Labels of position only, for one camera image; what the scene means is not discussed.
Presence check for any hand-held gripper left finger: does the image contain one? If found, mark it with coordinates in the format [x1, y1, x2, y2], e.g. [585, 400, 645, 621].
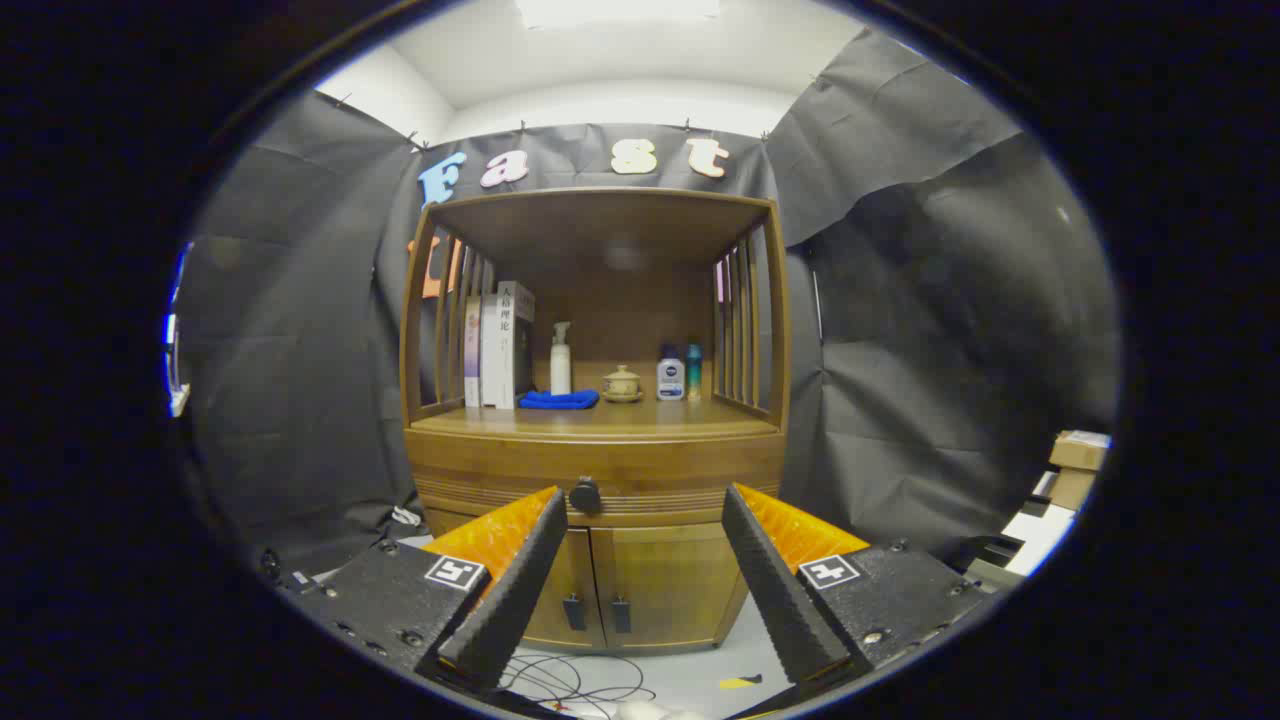
[283, 486, 569, 696]

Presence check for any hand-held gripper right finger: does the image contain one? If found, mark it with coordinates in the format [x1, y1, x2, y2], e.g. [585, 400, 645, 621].
[722, 483, 986, 691]

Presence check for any wooden drawer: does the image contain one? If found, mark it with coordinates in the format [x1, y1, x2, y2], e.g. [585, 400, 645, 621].
[405, 432, 788, 521]

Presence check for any wooden cabinet door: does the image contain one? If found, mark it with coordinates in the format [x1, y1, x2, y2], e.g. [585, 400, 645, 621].
[425, 510, 606, 651]
[590, 522, 751, 646]

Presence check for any wooden countertop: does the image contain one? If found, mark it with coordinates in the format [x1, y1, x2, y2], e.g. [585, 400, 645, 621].
[410, 395, 781, 441]

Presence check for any wooden cabinet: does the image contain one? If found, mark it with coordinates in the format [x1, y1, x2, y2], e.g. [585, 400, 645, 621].
[400, 187, 793, 656]

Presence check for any pale rounded object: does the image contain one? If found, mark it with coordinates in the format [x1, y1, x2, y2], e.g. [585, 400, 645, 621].
[590, 700, 706, 720]

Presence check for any folded blue cloth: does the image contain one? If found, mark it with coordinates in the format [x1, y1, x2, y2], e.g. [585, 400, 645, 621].
[517, 389, 601, 411]

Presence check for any thin purple book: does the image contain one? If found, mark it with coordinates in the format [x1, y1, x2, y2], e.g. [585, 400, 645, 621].
[464, 296, 483, 408]

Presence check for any thin white book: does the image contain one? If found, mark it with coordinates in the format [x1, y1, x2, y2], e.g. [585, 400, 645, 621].
[481, 293, 500, 408]

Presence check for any thick grey portrait book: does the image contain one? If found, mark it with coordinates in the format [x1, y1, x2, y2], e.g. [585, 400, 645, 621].
[497, 281, 536, 409]

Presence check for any cardboard box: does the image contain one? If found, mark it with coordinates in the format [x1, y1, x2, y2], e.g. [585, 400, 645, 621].
[1048, 430, 1111, 511]

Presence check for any ceiling light panel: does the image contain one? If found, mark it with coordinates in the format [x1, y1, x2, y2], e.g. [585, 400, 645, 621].
[515, 0, 721, 29]

